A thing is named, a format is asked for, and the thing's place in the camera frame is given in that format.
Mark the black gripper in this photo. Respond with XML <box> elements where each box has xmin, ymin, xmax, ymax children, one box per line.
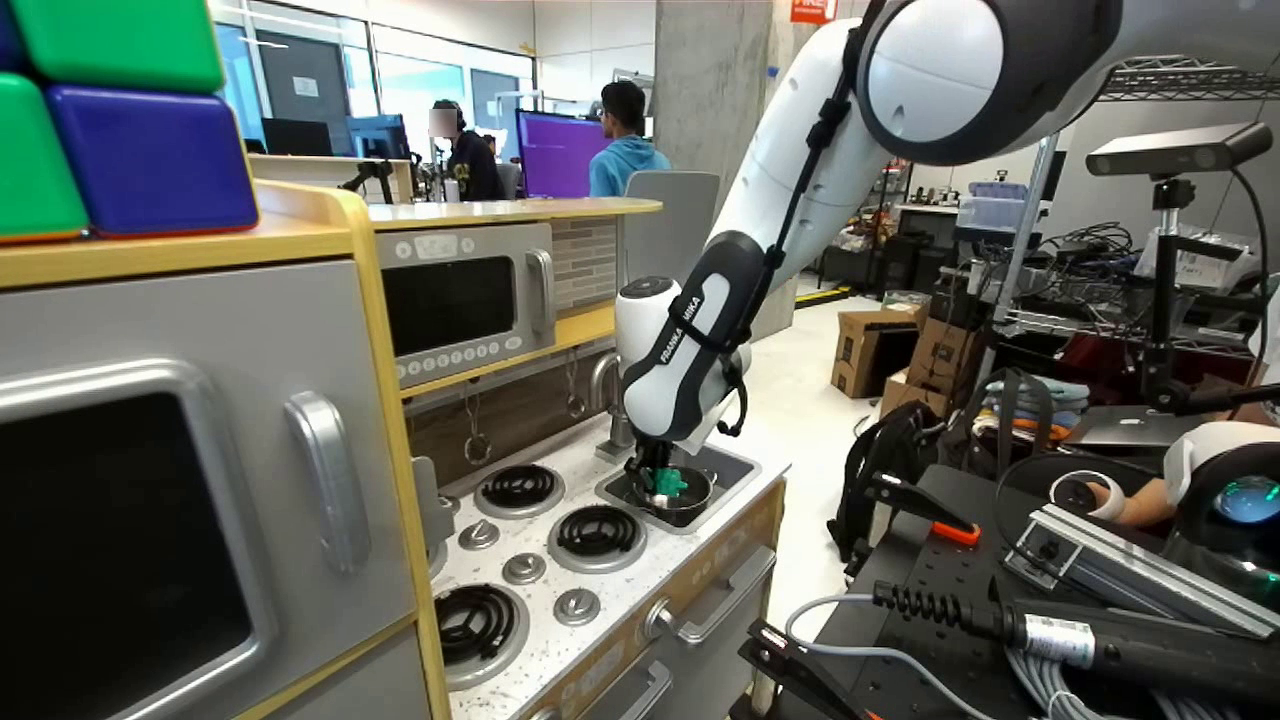
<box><xmin>629</xmin><ymin>434</ymin><xmax>675</xmax><ymax>490</ymax></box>

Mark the orange black clamp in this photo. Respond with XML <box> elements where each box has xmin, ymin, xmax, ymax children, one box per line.
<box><xmin>869</xmin><ymin>472</ymin><xmax>982</xmax><ymax>546</ymax></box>

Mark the grey toy sink basin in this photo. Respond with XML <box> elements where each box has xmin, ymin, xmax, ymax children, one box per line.
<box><xmin>602</xmin><ymin>449</ymin><xmax>755</xmax><ymax>527</ymax></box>

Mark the green foam block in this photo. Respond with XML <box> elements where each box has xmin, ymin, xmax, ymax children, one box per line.
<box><xmin>0</xmin><ymin>0</ymin><xmax>234</xmax><ymax>234</ymax></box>

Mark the camera on stand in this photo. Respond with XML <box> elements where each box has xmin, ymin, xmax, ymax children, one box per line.
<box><xmin>1086</xmin><ymin>120</ymin><xmax>1274</xmax><ymax>412</ymax></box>

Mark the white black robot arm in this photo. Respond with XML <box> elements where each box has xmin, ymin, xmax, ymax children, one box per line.
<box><xmin>617</xmin><ymin>0</ymin><xmax>1280</xmax><ymax>476</ymax></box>

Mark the grey toy faucet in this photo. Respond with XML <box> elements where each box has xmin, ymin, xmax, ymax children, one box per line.
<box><xmin>590</xmin><ymin>350</ymin><xmax>630</xmax><ymax>457</ymax></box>

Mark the black power tool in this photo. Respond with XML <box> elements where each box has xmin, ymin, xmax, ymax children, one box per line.
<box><xmin>872</xmin><ymin>583</ymin><xmax>1280</xmax><ymax>707</ymax></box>

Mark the small steel pot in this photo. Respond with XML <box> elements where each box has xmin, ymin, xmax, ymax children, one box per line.
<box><xmin>638</xmin><ymin>468</ymin><xmax>707</xmax><ymax>519</ymax></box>

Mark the toy microwave oven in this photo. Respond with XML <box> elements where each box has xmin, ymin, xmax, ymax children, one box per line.
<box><xmin>381</xmin><ymin>225</ymin><xmax>557</xmax><ymax>387</ymax></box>

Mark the black perforated table board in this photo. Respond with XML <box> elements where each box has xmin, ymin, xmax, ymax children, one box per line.
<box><xmin>771</xmin><ymin>457</ymin><xmax>1280</xmax><ymax>720</ymax></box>

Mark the operator forearm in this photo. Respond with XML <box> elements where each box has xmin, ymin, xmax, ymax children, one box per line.
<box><xmin>1114</xmin><ymin>479</ymin><xmax>1175</xmax><ymax>532</ymax></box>

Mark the grey cable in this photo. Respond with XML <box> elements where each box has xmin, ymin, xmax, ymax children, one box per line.
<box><xmin>779</xmin><ymin>593</ymin><xmax>997</xmax><ymax>720</ymax></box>

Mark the person in black shirt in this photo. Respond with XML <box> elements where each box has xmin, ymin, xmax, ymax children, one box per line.
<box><xmin>431</xmin><ymin>99</ymin><xmax>505</xmax><ymax>201</ymax></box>

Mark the person in blue shirt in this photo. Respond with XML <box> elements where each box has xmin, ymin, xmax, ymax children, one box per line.
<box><xmin>586</xmin><ymin>81</ymin><xmax>669</xmax><ymax>197</ymax></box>

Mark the cardboard box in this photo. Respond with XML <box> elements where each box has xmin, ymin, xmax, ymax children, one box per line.
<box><xmin>907</xmin><ymin>318</ymin><xmax>982</xmax><ymax>391</ymax></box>

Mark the toy kitchen play set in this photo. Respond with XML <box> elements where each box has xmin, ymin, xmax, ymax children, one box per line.
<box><xmin>0</xmin><ymin>174</ymin><xmax>792</xmax><ymax>720</ymax></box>

